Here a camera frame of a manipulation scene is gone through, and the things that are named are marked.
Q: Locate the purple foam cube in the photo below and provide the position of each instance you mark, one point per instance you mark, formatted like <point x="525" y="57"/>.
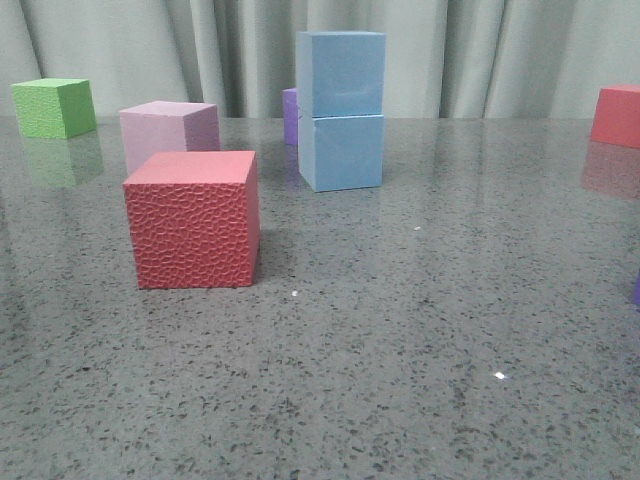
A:
<point x="290" y="116"/>

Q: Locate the red textured foam cube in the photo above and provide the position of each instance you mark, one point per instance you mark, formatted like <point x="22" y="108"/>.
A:
<point x="194" y="219"/>

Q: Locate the red foam cube far right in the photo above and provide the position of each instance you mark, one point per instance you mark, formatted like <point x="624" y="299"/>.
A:
<point x="616" y="119"/>

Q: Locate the green foam cube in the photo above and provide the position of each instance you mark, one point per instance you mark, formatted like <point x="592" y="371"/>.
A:
<point x="54" y="108"/>

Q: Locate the light blue foam cube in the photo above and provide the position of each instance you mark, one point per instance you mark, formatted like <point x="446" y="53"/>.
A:
<point x="339" y="153"/>

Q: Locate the grey-green curtain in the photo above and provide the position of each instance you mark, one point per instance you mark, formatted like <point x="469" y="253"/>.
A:
<point x="451" y="59"/>

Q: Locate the purple cube at right edge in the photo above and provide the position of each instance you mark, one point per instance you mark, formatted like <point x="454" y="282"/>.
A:
<point x="636" y="291"/>

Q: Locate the pink foam cube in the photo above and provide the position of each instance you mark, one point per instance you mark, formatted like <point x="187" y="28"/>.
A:
<point x="160" y="126"/>

